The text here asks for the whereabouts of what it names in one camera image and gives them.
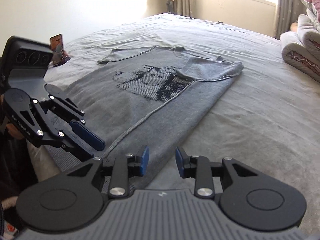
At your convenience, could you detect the grey knitted cat sweater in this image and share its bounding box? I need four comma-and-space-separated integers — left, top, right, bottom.
45, 47, 243, 190

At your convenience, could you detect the person's left hand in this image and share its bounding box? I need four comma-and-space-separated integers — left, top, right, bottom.
1, 94, 24, 140

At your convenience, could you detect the smartphone on stand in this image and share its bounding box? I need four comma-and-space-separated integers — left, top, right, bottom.
50, 34, 71, 67

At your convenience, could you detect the light grey bed sheet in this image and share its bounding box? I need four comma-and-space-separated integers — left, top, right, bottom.
44, 14, 319, 233

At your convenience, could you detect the beige left window curtain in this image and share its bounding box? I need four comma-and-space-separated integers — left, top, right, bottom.
173, 0, 195, 18

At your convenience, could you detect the folded grey pink quilt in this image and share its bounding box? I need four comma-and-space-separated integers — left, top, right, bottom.
280, 14, 319, 82

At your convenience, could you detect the grey right window curtain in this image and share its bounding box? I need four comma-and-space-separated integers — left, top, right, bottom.
273, 0, 305, 39

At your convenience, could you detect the pink grey pillow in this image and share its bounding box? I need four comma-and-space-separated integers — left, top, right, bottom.
299, 0, 320, 22

